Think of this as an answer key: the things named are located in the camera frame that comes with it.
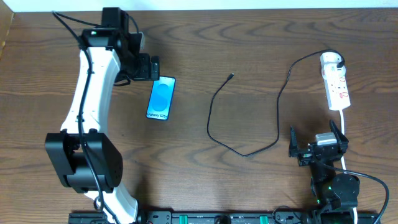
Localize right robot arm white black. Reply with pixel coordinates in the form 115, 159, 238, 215
289, 120, 360, 223

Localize black USB charging cable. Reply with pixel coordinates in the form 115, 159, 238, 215
206, 49, 346, 157

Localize white power strip cord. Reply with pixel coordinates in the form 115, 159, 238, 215
338, 109, 359, 224

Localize black right camera cable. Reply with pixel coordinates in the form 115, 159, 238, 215
317, 160, 390, 224

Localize white USB charger plug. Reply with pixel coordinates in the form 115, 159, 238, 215
320, 52, 346, 80

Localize blue screen Galaxy smartphone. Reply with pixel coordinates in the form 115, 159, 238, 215
146, 77, 176, 121

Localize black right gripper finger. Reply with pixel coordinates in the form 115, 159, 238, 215
329, 119, 348, 144
289, 126, 298, 151

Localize black camera cable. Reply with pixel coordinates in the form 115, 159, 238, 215
317, 160, 390, 224
51, 11, 122, 224

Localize black left camera cable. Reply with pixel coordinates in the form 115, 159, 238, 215
51, 11, 122, 224

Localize white power strip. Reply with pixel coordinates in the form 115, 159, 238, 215
322, 63, 351, 111

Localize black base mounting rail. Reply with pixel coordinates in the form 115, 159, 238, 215
67, 210, 377, 224

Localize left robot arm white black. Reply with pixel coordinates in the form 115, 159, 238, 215
45, 7, 160, 223

